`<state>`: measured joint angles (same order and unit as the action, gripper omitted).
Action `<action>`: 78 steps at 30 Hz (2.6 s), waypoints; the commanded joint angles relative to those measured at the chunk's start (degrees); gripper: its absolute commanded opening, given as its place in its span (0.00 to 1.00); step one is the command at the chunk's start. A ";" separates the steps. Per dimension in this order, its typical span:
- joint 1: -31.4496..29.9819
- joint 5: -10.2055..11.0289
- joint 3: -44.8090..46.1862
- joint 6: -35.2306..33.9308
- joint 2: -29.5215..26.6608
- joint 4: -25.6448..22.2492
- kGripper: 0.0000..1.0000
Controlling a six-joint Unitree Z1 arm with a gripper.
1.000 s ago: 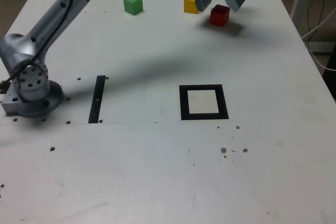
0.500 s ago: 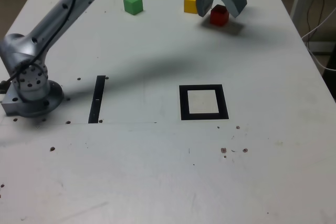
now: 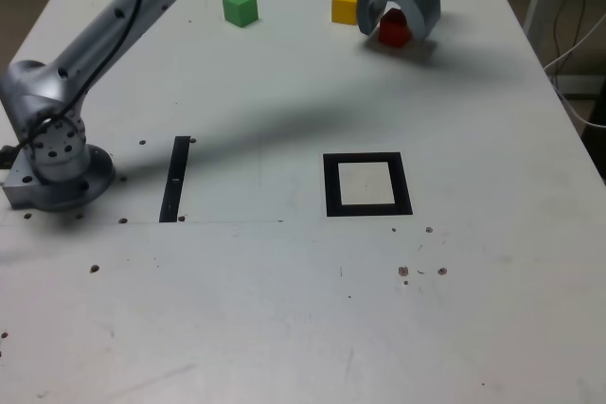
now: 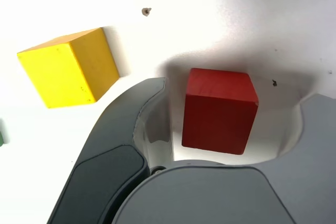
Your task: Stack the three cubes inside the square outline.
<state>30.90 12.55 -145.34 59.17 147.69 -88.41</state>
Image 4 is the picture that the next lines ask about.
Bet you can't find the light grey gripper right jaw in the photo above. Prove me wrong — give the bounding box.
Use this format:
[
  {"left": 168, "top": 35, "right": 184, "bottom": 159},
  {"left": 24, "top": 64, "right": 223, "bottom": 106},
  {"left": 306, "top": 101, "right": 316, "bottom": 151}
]
[{"left": 111, "top": 93, "right": 336, "bottom": 224}]

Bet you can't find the red cube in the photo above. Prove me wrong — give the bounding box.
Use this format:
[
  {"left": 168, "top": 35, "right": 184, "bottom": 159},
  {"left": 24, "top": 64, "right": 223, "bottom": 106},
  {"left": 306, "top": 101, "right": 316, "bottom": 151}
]
[{"left": 181, "top": 68, "right": 259, "bottom": 156}]

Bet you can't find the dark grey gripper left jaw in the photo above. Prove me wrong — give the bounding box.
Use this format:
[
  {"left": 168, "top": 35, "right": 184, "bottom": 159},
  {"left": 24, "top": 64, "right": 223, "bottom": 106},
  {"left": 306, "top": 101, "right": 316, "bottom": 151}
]
[{"left": 48, "top": 77, "right": 175, "bottom": 224}]

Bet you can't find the yellow cube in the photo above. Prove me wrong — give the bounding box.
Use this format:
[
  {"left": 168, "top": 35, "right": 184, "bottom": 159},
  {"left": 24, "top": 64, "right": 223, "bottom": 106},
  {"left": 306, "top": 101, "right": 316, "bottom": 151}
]
[{"left": 17, "top": 27, "right": 121, "bottom": 109}]

